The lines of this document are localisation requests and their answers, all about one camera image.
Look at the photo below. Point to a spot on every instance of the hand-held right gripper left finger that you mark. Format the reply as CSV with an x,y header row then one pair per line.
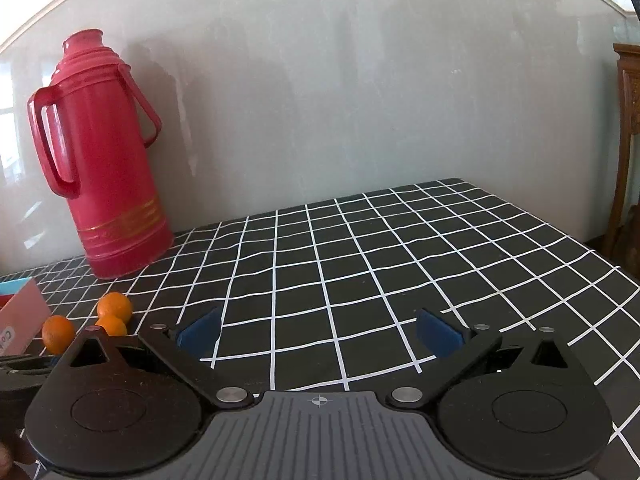
x,y
200,334

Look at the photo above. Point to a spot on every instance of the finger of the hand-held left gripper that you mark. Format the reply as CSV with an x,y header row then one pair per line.
x,y
22,362

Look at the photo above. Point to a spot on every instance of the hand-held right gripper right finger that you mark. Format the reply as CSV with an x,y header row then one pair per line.
x,y
436,334

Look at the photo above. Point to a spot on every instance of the colourful cardboard box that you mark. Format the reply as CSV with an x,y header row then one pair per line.
x,y
20,320

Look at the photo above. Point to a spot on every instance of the large orange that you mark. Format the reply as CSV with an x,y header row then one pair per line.
x,y
58,334

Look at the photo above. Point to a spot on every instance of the small orange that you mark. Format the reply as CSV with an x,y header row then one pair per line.
x,y
113,326

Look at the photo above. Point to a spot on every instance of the medium orange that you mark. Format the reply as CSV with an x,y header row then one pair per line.
x,y
115,305

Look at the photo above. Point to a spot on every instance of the person's left hand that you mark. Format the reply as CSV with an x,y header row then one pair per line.
x,y
7,455

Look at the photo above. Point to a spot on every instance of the black checked tablecloth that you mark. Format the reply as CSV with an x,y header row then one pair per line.
x,y
375,260

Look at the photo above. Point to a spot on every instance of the red thermos flask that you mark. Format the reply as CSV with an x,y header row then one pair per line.
x,y
115,185

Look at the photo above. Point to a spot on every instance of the carved wooden furniture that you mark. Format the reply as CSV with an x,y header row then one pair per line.
x,y
627,160

